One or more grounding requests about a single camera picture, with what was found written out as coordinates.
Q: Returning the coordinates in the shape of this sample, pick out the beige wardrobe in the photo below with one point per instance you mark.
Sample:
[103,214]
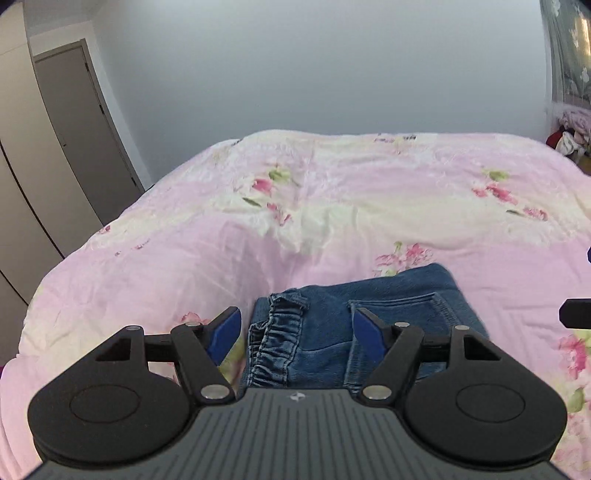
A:
[23,161]

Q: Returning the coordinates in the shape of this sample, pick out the blue denim pants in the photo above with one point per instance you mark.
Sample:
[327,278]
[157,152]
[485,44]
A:
[323,332]

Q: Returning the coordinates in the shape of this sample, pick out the pink floral blanket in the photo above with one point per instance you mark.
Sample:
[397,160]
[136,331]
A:
[323,207]

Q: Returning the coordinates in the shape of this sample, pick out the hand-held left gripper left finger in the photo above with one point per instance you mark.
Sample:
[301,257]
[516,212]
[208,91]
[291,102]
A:
[226,332]

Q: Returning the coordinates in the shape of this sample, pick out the grey door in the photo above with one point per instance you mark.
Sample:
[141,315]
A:
[78,129]

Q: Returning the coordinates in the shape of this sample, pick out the pile of clothes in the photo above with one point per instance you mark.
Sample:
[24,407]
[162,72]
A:
[575,134]

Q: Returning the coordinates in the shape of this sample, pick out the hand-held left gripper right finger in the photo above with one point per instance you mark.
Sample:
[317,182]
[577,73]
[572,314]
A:
[369,330]

